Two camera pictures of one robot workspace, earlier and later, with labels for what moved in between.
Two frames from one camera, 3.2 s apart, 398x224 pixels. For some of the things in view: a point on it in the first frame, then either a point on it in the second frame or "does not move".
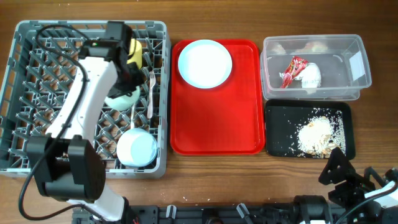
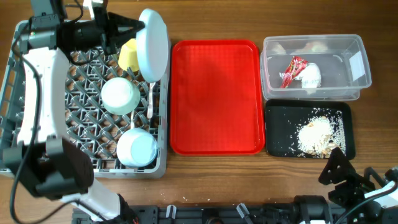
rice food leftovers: x=322 y=131 does not move
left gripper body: x=129 y=81 -> x=94 y=33
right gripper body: x=353 y=178 does not move
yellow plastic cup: x=137 y=56 does not move
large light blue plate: x=204 y=64 -> x=152 y=45
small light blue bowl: x=137 y=147 does not move
